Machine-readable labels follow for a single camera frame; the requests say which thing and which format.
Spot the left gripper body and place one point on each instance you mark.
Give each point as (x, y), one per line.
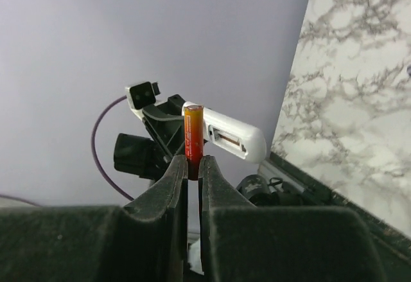
(165, 124)

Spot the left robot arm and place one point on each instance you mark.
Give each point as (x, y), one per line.
(149, 157)

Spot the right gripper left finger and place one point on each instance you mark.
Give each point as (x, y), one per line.
(144, 240)

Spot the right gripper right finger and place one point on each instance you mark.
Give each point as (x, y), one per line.
(243, 242)

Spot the white remote control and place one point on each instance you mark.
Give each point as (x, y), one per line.
(238, 138)

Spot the red battery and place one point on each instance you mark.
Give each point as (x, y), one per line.
(194, 138)

